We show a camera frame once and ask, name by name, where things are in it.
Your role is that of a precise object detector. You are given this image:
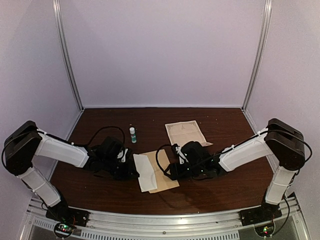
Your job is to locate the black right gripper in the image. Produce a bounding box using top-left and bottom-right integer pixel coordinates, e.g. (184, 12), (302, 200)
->
(163, 162), (204, 182)

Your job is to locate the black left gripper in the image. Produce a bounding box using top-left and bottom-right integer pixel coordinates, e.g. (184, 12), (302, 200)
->
(102, 157), (140, 182)

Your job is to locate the brown kraft envelope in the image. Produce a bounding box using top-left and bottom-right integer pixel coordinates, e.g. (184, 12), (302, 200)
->
(142, 149), (181, 195)

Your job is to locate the ornate letter sheet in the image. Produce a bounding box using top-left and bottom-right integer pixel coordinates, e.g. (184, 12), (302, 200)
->
(133, 154), (158, 193)
(165, 120), (213, 147)

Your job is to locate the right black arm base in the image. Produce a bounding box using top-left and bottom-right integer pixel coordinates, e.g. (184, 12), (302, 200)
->
(239, 200), (282, 226)

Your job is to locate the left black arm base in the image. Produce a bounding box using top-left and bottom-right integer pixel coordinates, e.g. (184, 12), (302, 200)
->
(45, 199), (90, 227)

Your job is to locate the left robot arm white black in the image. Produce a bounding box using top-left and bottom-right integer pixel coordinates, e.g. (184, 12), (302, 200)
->
(1, 120), (140, 222)

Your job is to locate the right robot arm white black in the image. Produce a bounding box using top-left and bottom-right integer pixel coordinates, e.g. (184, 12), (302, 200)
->
(160, 118), (311, 221)

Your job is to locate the small green glue stick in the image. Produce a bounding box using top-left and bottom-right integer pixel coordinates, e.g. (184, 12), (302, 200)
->
(129, 127), (137, 144)

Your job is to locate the left round circuit board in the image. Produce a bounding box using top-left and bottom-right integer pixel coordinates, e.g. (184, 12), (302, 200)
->
(53, 222), (75, 238)

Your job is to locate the round circuit board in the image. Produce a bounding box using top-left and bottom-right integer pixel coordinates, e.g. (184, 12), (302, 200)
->
(254, 222), (275, 238)
(53, 222), (75, 238)

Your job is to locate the right round circuit board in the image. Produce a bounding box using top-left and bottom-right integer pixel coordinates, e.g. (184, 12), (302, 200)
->
(254, 222), (275, 238)

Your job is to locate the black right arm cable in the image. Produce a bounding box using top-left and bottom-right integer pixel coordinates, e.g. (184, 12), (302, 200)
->
(155, 143), (221, 181)

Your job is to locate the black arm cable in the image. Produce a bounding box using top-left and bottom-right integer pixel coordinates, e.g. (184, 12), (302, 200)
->
(155, 143), (221, 181)
(72, 126), (126, 151)

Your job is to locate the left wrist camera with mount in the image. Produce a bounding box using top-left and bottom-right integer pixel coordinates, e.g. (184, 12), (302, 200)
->
(117, 148), (132, 163)

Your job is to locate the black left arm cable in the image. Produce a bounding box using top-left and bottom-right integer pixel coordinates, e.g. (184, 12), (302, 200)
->
(72, 126), (126, 151)

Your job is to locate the front aluminium slotted rail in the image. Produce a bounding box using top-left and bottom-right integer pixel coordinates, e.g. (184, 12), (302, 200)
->
(17, 196), (311, 240)

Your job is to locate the left aluminium frame post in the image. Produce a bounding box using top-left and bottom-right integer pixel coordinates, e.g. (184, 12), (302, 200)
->
(52, 0), (84, 112)

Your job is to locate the aluminium frame post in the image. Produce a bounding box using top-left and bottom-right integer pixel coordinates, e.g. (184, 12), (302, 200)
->
(52, 0), (84, 112)
(241, 0), (273, 112)

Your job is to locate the right aluminium frame post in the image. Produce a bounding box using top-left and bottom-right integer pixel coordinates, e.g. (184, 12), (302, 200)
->
(241, 0), (273, 112)

